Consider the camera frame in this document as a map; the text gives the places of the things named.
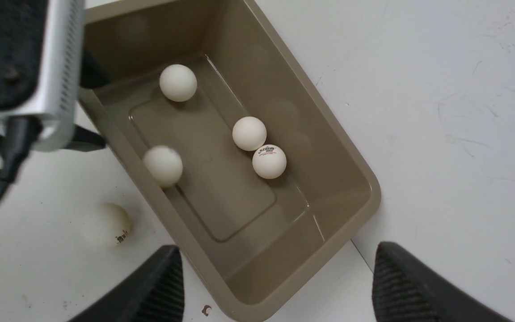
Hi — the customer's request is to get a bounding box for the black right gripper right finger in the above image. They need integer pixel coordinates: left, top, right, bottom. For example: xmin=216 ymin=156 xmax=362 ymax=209
xmin=371 ymin=241 xmax=508 ymax=322

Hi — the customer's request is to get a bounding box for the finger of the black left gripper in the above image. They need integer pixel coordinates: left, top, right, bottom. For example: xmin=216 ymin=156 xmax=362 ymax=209
xmin=79 ymin=47 xmax=110 ymax=90
xmin=63 ymin=126 xmax=106 ymax=152

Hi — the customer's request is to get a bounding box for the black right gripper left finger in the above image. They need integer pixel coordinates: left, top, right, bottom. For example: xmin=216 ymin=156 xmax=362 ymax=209
xmin=71 ymin=245 xmax=185 ymax=322

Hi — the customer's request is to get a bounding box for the white ping-pong ball with logo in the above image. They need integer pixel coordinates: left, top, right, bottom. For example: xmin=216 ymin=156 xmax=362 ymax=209
xmin=252 ymin=144 xmax=287 ymax=179

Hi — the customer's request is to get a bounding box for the white ball right of bin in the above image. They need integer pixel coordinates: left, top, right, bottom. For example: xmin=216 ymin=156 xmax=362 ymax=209
xmin=159 ymin=64 xmax=198 ymax=102

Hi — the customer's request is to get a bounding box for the tan plastic storage bin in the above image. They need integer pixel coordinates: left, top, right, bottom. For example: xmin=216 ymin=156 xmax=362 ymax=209
xmin=80 ymin=0 xmax=381 ymax=322

